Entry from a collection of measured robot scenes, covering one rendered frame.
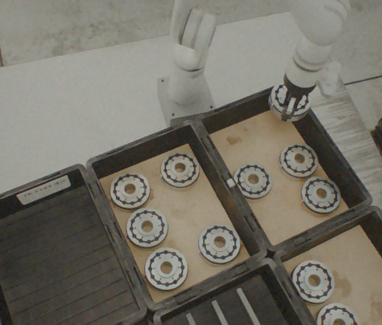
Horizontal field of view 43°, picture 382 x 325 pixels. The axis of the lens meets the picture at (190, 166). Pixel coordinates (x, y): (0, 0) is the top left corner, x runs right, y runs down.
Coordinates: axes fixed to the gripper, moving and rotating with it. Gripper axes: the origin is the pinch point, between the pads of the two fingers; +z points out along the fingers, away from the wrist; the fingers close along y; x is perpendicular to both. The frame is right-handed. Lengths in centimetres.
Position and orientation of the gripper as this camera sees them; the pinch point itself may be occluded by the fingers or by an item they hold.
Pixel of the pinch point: (287, 108)
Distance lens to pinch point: 121.5
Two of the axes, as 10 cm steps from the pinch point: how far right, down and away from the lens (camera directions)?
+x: 9.4, 3.3, -1.0
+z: -0.5, 4.4, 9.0
